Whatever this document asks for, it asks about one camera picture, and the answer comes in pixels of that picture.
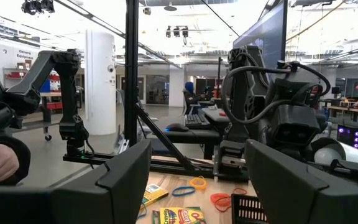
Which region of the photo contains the white round column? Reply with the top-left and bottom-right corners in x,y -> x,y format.
83,29 -> 117,137

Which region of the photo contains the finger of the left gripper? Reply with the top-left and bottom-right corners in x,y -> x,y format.
308,158 -> 358,187

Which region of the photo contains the black desk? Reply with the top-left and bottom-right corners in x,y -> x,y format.
162,107 -> 231,161

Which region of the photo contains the computer with purple lights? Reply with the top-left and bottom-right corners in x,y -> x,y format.
336,123 -> 358,151

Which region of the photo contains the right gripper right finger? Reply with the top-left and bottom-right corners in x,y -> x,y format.
244,138 -> 358,224

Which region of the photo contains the black computer monitor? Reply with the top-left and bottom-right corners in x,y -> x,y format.
232,0 -> 289,72

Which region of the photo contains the yellow spiral hair tie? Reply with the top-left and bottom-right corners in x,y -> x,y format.
188,175 -> 208,191

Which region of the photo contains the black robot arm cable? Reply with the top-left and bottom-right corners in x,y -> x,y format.
221,60 -> 332,126

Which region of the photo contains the blue rubber band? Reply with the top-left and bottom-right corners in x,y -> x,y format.
136,201 -> 148,220

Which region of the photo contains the orange spiral hair tie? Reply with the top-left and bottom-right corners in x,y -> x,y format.
210,192 -> 232,213

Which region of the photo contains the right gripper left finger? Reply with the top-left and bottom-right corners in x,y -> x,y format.
0,138 -> 153,224

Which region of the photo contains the person's forearm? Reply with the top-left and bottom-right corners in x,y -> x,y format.
0,134 -> 32,187

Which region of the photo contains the person's hand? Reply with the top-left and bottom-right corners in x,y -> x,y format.
0,142 -> 21,184

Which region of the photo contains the yellow Crayola crayon box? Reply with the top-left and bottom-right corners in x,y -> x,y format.
141,183 -> 170,208
152,205 -> 207,224

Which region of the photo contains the black computer mouse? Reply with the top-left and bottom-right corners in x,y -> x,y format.
165,123 -> 190,133

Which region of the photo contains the black keyboard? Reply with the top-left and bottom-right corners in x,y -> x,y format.
183,113 -> 211,131

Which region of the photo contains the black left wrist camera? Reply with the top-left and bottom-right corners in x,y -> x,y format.
271,104 -> 322,147

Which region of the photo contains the black ceiling light cluster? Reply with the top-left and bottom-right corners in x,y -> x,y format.
165,25 -> 190,47
21,0 -> 56,16

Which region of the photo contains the black plastic basket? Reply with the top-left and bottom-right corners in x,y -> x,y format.
231,193 -> 269,224

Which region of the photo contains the brown rubber band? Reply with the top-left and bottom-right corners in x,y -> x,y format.
171,185 -> 196,197

